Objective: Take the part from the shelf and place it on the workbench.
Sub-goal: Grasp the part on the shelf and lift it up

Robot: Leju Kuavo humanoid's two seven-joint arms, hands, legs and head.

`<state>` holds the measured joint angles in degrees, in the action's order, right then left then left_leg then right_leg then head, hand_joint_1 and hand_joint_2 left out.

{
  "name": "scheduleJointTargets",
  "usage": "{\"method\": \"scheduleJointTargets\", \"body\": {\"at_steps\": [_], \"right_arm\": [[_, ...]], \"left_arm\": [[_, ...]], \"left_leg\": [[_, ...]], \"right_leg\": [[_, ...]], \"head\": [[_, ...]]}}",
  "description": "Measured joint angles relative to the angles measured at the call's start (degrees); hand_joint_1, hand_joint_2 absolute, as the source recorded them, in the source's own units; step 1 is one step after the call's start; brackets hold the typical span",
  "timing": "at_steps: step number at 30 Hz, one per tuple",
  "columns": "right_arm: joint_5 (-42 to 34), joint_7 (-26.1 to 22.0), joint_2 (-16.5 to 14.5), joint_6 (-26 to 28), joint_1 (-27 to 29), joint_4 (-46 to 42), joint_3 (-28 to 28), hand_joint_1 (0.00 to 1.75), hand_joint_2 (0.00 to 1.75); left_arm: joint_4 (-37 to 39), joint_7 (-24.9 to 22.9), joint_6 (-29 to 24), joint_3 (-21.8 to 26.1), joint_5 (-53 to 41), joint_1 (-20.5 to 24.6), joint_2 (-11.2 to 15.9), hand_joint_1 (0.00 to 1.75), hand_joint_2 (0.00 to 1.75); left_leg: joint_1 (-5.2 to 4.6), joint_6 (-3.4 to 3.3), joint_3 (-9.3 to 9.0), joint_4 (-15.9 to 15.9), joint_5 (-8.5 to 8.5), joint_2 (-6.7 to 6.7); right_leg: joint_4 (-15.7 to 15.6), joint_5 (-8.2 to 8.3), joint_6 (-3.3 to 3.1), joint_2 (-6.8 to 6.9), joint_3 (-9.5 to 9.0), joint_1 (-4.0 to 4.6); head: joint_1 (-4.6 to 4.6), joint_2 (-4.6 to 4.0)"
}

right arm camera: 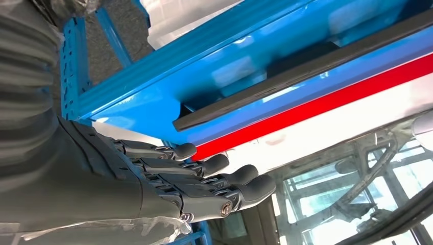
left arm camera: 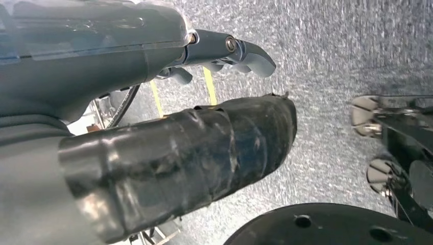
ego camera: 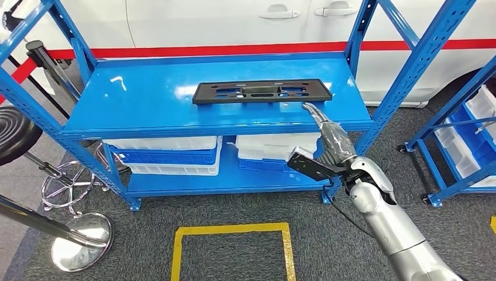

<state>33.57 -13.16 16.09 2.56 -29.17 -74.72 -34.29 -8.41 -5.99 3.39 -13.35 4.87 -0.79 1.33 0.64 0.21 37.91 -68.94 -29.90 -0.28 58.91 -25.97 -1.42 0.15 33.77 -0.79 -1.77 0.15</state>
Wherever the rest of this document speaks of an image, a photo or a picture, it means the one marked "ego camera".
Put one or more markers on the blue wheeled shelf rack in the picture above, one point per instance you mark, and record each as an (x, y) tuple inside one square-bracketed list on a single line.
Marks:
[(453, 105)]

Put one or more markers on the black-topped stanchion post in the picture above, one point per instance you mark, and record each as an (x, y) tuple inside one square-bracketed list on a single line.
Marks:
[(35, 48)]

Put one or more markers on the red barrier belt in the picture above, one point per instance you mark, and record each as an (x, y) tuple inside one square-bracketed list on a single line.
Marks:
[(23, 71)]

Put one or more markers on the black camera bracket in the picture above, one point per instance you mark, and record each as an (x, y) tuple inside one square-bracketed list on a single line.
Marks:
[(310, 168)]

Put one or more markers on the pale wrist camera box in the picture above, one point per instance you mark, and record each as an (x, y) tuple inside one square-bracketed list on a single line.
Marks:
[(305, 152)]

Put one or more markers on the chrome stanchion post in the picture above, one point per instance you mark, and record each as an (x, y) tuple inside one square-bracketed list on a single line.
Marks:
[(83, 248)]

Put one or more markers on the yellow floor tape square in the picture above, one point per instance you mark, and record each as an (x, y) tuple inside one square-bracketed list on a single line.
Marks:
[(493, 224), (232, 229)]

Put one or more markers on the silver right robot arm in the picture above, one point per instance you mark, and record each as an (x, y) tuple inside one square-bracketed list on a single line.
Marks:
[(395, 229)]

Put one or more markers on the blue metal shelf rack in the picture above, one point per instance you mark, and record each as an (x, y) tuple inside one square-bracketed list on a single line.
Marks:
[(155, 101)]

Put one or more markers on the black plastic frame part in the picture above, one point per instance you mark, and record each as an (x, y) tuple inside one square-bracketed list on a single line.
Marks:
[(209, 95)]

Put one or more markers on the black stool chrome base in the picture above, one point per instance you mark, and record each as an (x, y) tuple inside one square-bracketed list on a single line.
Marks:
[(15, 132)]

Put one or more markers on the white car red stripe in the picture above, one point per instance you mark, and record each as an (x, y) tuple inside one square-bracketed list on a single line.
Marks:
[(193, 23)]

